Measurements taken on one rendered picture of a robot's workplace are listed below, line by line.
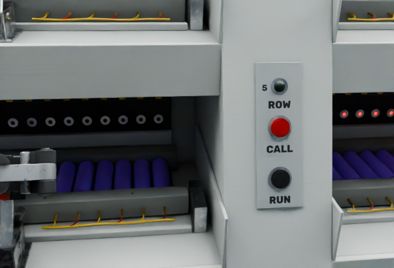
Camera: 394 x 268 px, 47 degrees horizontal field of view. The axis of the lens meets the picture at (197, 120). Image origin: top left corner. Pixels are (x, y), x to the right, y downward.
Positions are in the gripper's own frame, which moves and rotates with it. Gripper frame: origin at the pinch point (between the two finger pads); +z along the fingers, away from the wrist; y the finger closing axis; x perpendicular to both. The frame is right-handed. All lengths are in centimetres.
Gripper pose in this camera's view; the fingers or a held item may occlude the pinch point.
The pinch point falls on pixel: (6, 174)
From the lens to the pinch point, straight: 41.8
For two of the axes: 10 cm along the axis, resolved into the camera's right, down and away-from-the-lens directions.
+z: -1.2, 1.1, 9.9
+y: 9.9, -0.3, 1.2
